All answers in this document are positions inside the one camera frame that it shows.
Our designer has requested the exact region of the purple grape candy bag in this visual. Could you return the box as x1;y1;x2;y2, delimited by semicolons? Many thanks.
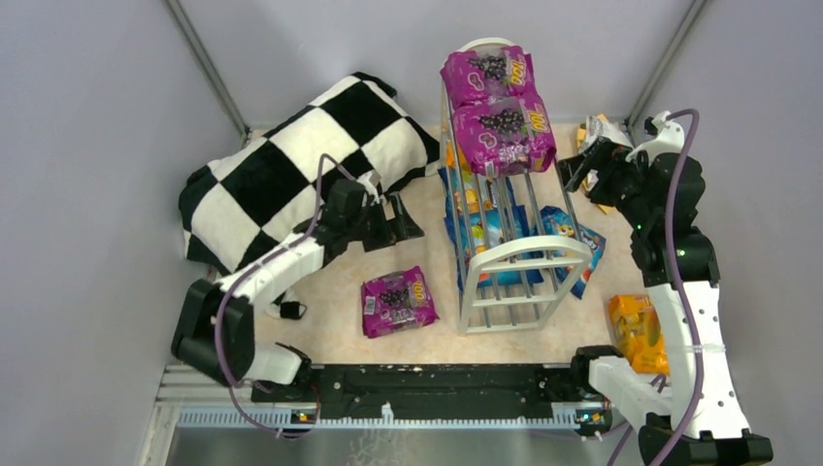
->
451;93;557;178
361;266;439;339
440;46;537;108

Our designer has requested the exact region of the white patterned snack bag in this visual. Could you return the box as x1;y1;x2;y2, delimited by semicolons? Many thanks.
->
576;114;634;152

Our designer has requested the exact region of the right aluminium corner post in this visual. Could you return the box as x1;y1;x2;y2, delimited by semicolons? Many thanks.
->
623;0;711;130

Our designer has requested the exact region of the orange candy bag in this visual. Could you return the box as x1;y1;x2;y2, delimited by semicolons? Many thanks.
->
608;294;670;375
445;140;466;170

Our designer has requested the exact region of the aluminium corner post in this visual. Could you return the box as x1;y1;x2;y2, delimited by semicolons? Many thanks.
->
623;0;711;130
161;0;249;141

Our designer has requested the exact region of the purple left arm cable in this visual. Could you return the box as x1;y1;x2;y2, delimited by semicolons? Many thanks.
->
214;152;361;441

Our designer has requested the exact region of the white metal wire shelf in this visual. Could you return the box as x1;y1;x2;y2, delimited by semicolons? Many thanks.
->
440;37;594;336

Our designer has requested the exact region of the left aluminium corner post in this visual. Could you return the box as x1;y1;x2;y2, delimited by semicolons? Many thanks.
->
161;0;249;141

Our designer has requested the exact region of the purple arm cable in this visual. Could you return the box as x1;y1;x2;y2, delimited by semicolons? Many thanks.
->
214;152;361;441
604;108;702;466

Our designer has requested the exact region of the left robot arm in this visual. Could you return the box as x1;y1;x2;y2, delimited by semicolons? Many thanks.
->
171;175;424;387

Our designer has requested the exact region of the yellow snack bag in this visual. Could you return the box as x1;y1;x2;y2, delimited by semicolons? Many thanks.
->
575;114;615;216

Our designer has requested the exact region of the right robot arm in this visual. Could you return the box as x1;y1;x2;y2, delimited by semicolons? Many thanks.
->
556;109;774;465

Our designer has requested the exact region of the black white checkered pillow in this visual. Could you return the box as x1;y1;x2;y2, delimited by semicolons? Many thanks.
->
178;72;440;275

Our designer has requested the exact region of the blue Slendy snack bag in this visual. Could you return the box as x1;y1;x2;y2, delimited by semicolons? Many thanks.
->
539;205;607;300
438;167;530;266

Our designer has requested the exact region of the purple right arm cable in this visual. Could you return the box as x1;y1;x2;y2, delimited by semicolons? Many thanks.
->
604;108;702;466

